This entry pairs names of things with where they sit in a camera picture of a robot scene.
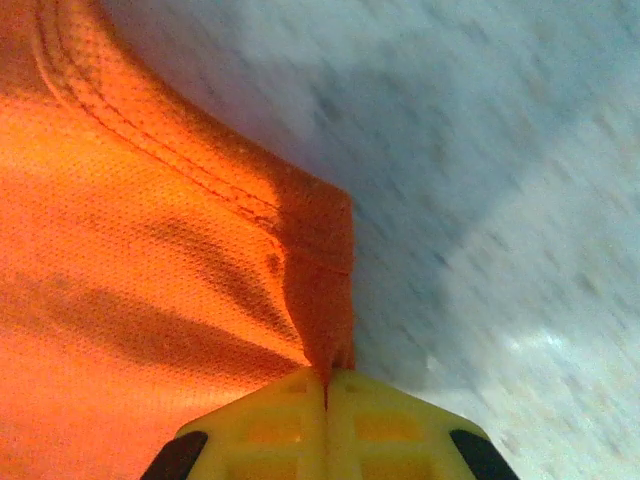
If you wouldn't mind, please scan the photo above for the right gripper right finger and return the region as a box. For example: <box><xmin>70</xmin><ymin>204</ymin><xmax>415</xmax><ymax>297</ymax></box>
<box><xmin>325</xmin><ymin>367</ymin><xmax>522</xmax><ymax>480</ymax></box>

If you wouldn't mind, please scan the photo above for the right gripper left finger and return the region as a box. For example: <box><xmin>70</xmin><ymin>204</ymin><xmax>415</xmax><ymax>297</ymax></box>
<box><xmin>138</xmin><ymin>367</ymin><xmax>329</xmax><ymax>480</ymax></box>

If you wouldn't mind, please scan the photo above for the orange t-shirt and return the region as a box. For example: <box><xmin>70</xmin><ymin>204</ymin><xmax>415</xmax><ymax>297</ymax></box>
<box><xmin>0</xmin><ymin>0</ymin><xmax>357</xmax><ymax>480</ymax></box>

